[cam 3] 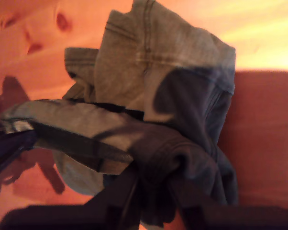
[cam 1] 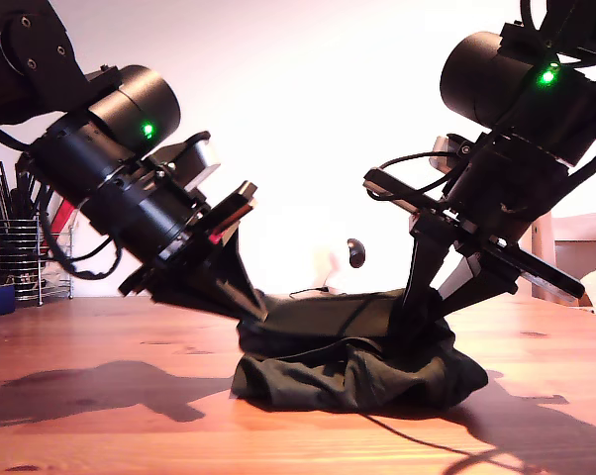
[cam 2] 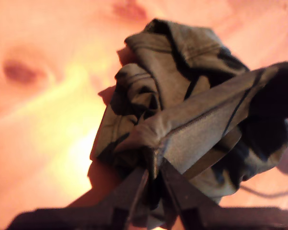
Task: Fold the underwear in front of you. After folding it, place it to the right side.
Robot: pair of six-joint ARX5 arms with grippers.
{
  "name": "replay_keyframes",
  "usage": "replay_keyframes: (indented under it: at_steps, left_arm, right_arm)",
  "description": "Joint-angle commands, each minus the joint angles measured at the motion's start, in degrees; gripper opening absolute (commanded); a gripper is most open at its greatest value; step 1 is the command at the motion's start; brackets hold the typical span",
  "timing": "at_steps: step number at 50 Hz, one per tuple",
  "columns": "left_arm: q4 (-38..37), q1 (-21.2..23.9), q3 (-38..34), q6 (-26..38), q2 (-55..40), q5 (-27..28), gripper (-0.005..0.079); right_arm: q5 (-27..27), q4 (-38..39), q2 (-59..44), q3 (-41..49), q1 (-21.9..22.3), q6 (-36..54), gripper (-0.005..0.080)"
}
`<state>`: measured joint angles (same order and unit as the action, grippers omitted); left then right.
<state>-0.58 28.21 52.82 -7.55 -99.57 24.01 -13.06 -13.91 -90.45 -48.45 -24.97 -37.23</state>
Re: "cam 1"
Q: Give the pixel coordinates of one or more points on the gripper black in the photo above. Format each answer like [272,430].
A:
[164,222]
[501,213]

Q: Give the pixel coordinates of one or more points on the dark green underwear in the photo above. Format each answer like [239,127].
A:
[352,366]

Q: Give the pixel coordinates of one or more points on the wooden chair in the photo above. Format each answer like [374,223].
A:
[575,247]

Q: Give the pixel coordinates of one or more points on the red paper packet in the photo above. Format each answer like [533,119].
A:
[63,215]

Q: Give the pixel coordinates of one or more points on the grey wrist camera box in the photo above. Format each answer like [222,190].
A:
[451,151]
[199,158]

